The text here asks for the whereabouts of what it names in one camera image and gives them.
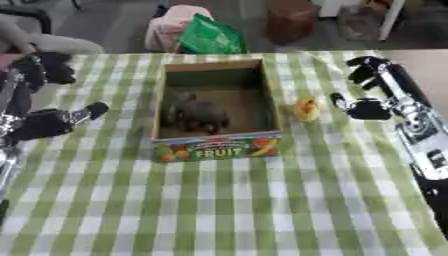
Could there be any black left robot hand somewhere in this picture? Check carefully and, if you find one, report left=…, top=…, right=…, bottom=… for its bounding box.
left=0, top=51, right=111, bottom=142

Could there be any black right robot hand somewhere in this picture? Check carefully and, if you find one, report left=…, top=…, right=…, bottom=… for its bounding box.
left=327, top=55, right=434, bottom=121

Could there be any brown cardboard box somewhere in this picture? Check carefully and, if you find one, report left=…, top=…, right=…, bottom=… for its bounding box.
left=266, top=0, right=321, bottom=46

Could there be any cardboard box with printed front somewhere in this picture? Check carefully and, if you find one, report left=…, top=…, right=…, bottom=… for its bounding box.
left=148, top=58, right=286, bottom=163

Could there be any yellow toy fruit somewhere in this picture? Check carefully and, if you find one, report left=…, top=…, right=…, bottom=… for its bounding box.
left=292, top=95, right=322, bottom=123

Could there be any white table leg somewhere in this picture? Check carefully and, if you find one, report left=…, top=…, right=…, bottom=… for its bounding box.
left=376, top=0, right=408, bottom=42

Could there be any grey office chair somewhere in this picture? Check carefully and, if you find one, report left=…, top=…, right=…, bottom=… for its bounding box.
left=0, top=5, right=107, bottom=55

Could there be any dark grey toy animal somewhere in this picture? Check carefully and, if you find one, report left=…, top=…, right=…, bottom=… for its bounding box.
left=159, top=90, right=231, bottom=136

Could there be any pink cloth covered chair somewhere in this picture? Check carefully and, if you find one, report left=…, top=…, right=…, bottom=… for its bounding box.
left=143, top=4, right=216, bottom=53

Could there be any green bag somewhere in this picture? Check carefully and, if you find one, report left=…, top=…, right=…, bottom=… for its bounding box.
left=176, top=13, right=249, bottom=55

